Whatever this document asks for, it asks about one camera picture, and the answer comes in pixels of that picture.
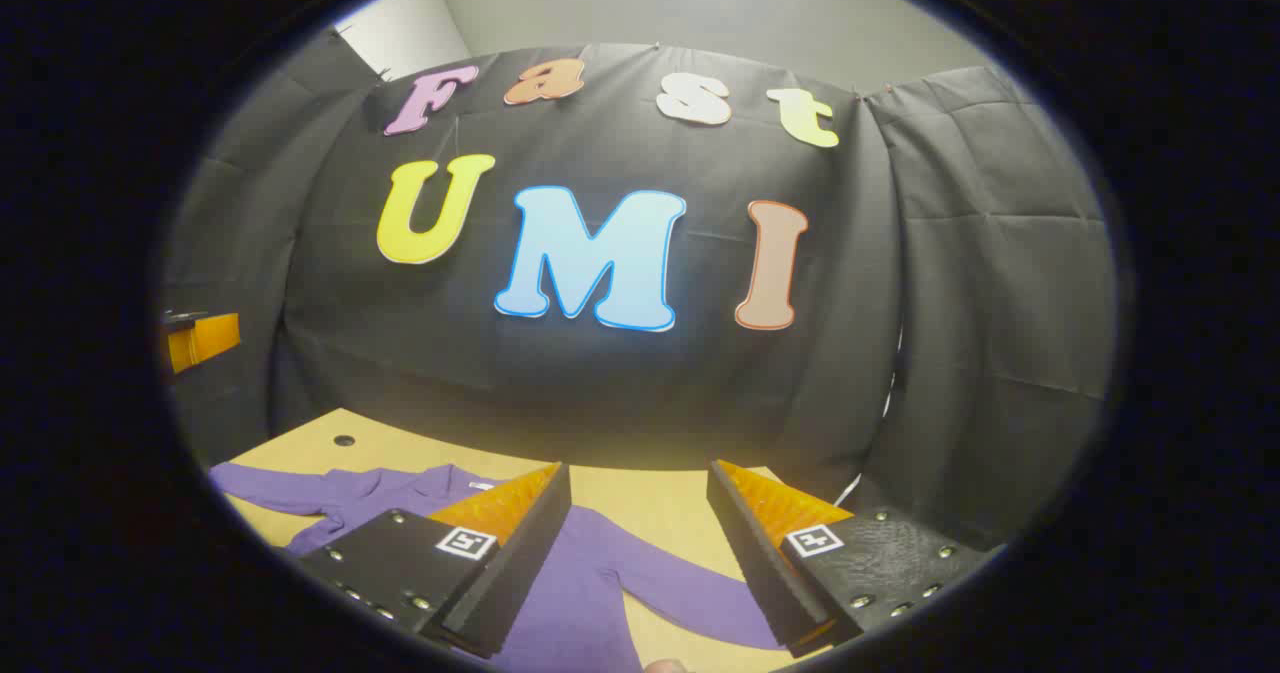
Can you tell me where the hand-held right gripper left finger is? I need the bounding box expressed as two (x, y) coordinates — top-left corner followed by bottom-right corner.
(297, 461), (573, 660)

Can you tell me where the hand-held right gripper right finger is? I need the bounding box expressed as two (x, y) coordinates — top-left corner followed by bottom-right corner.
(706, 459), (991, 658)

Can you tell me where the purple buttoned garment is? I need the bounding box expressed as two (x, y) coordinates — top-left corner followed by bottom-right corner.
(208, 461), (786, 673)

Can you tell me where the black backdrop cloth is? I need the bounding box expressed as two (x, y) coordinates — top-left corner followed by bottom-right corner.
(160, 33), (1119, 554)

